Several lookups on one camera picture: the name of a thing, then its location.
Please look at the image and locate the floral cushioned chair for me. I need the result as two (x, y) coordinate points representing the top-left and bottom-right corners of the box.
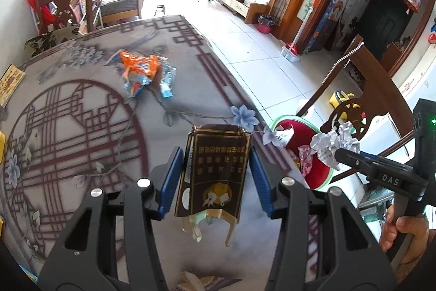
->
(24, 25), (83, 59)

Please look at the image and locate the orange snack wrapper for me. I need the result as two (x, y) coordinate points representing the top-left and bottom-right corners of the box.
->
(119, 50), (161, 98)

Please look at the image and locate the white paper scrap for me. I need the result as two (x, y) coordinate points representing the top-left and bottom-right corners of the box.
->
(273, 127), (298, 147)

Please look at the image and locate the carved dark wooden chair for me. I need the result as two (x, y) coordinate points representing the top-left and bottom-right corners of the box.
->
(296, 35), (423, 183)

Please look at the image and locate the person's right hand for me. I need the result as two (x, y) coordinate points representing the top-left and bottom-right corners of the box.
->
(379, 204), (430, 266)

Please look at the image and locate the red bin with green rim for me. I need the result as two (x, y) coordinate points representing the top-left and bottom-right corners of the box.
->
(269, 115), (337, 191)

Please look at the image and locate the white mop with dustpan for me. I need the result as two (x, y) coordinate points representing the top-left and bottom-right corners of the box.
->
(280, 0), (314, 62)

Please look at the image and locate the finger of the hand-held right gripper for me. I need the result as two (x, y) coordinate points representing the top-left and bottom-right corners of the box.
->
(335, 147), (375, 176)
(359, 151), (415, 172)

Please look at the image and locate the white paper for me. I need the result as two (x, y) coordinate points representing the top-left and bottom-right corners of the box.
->
(310, 122), (361, 171)

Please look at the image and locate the dark door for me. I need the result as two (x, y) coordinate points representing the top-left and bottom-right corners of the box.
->
(366, 0), (408, 60)

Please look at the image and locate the green glass tank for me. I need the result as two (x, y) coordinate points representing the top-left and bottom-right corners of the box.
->
(358, 185), (393, 227)

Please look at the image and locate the red basin with dark bag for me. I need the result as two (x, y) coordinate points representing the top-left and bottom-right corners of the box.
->
(257, 14), (275, 34)

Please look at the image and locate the dark cigarette box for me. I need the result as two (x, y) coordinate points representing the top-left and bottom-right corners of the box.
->
(174, 124), (253, 248)

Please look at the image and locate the white coiled cord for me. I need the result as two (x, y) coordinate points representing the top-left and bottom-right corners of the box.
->
(323, 43), (366, 84)

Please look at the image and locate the wooden chair with red bag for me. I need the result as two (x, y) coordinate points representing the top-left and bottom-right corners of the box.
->
(27, 0), (96, 37)

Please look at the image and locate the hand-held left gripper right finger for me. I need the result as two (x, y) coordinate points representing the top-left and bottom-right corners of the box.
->
(249, 149), (397, 291)

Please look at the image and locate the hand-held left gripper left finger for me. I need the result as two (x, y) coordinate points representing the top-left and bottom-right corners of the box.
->
(37, 146), (184, 291)

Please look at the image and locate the blue clear plastic wrapper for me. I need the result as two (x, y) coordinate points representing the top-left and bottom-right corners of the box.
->
(158, 59), (178, 98)

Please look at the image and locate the yellow toy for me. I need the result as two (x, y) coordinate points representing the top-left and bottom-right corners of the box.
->
(329, 91), (362, 108)

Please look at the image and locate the wall poster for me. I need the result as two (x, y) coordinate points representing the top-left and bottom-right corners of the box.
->
(296, 0), (318, 21)

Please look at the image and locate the pink plastic wrapper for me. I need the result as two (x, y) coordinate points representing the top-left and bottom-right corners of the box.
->
(297, 144), (320, 176)

